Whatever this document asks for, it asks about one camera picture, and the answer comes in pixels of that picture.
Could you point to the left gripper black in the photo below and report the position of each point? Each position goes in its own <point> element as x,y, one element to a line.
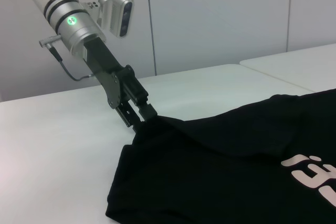
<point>105,64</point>

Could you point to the black shirt with FREE print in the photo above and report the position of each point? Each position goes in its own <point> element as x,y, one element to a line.
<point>223,169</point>

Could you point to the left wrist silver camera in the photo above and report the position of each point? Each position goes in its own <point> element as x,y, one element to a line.
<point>113,11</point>

